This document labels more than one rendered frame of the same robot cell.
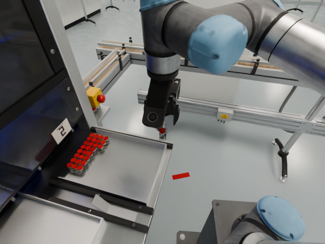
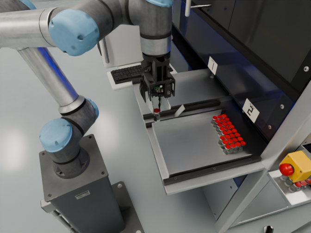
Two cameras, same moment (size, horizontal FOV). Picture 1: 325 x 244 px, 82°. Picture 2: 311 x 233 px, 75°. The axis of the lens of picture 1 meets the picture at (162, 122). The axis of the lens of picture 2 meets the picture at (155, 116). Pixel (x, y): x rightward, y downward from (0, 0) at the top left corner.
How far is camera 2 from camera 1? 0.83 m
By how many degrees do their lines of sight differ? 86
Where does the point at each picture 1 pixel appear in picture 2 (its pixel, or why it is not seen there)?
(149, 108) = not seen: hidden behind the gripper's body
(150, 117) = not seen: hidden behind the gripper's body
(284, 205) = (51, 136)
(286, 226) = (54, 123)
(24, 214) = (215, 95)
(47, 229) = (195, 96)
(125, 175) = (184, 137)
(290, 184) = not seen: outside the picture
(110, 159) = (207, 143)
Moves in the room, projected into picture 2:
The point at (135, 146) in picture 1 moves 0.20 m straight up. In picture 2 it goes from (199, 164) to (209, 131)
